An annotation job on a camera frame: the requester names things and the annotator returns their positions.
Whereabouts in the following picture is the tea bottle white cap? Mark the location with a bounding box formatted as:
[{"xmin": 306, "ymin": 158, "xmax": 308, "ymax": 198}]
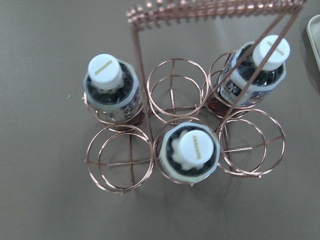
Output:
[{"xmin": 159, "ymin": 122, "xmax": 221, "ymax": 185}]

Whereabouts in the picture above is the left tea bottle in rack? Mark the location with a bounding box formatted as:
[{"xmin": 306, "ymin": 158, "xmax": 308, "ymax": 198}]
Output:
[{"xmin": 82, "ymin": 53, "xmax": 143, "ymax": 124}]

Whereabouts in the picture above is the tea bottle in rack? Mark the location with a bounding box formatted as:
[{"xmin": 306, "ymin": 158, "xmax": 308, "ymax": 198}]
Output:
[
  {"xmin": 82, "ymin": 53, "xmax": 143, "ymax": 124},
  {"xmin": 207, "ymin": 34, "xmax": 291, "ymax": 118}
]

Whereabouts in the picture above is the right tea bottle in rack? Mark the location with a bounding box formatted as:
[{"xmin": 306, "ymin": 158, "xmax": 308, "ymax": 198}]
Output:
[{"xmin": 207, "ymin": 34, "xmax": 291, "ymax": 118}]

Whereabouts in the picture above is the cream serving tray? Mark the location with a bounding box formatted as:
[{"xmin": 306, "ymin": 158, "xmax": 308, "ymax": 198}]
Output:
[{"xmin": 306, "ymin": 14, "xmax": 320, "ymax": 62}]

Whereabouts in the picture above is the copper wire bottle rack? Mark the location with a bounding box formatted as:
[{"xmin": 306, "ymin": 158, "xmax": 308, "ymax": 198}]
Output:
[{"xmin": 83, "ymin": 0, "xmax": 304, "ymax": 193}]

